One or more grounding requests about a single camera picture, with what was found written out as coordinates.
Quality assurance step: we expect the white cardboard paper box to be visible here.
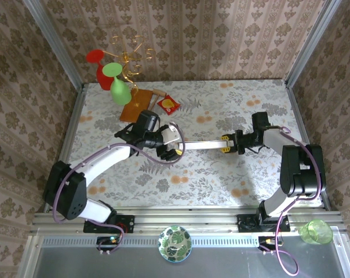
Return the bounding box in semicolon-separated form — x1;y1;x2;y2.
177;140;231;151

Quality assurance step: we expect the red snack packet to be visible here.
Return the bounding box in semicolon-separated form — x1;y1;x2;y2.
157;94;181;116

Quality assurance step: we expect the brown wooden base board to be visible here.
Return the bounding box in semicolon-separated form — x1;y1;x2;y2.
119;88;153;125

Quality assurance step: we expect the floral table cloth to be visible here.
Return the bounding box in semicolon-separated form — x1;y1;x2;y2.
58;79;323;209

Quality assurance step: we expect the small wooden mallet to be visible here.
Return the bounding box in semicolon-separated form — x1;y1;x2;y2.
148;89;167;112

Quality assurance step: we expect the green plastic wine glass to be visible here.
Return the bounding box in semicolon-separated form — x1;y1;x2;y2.
101;62;132;105

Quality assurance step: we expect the red plastic wine glass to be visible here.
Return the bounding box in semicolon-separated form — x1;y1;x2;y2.
86;49;112;92

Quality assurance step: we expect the green leaf pattern bowl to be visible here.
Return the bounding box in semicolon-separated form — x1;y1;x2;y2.
158;225;193;264

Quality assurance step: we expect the right black connector board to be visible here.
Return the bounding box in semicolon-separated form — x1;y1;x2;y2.
258;236;283;252

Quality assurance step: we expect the black connector board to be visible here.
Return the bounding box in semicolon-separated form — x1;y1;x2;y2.
96;236;121;252
258;236;283;252

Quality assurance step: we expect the left black connector board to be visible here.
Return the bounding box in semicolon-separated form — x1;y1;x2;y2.
96;236;121;252

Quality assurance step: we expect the grey metal shelf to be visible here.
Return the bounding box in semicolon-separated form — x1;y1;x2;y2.
17;235;350;278

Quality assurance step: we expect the green transparent plastic cup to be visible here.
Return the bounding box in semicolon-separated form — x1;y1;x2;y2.
299;219;334;246

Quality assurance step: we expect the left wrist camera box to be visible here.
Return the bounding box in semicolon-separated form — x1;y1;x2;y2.
160;123;182;145

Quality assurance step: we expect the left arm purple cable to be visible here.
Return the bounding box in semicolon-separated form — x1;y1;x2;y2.
52;123;186;255

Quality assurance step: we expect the aluminium side rail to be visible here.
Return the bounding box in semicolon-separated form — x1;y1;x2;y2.
43;83;88;214
284;82;331;211

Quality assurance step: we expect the long aluminium mounting rail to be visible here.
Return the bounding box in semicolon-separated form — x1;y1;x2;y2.
30;210;345;236

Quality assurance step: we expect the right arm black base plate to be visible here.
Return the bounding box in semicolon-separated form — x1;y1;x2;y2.
238;213;291;232

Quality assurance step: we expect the gold wire glass rack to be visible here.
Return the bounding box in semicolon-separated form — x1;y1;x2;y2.
101;34;156;107

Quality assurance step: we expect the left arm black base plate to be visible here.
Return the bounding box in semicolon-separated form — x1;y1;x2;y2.
83;214;135;234

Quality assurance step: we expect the grey slotted cable duct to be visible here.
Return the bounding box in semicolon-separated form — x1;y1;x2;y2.
40;236;337;248

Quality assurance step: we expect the aluminium frame post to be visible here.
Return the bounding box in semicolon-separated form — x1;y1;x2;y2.
284;0;343;87
20;0;86;92

